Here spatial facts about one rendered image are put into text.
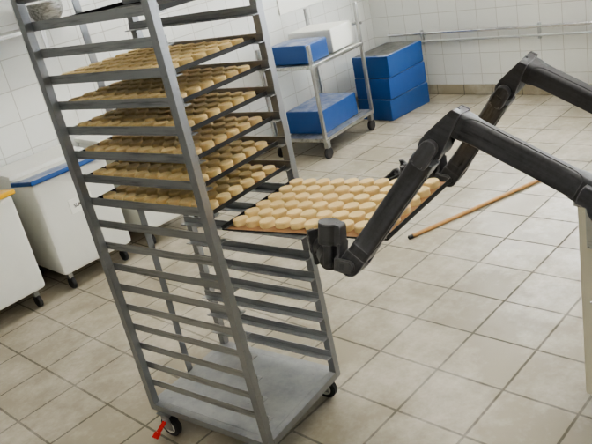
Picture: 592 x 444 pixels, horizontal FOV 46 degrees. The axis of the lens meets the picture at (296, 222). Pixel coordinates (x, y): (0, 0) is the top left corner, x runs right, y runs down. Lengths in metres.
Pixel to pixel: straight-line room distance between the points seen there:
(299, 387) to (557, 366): 1.04
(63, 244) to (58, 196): 0.30
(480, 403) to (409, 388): 0.30
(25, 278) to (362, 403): 2.32
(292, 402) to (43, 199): 2.25
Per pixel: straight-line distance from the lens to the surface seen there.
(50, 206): 4.45
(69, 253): 4.55
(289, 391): 2.84
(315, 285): 2.67
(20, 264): 4.42
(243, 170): 2.52
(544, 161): 1.53
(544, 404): 2.86
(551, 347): 3.16
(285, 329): 2.90
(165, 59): 2.05
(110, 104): 2.34
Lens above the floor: 1.81
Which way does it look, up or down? 23 degrees down
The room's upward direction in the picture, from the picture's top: 12 degrees counter-clockwise
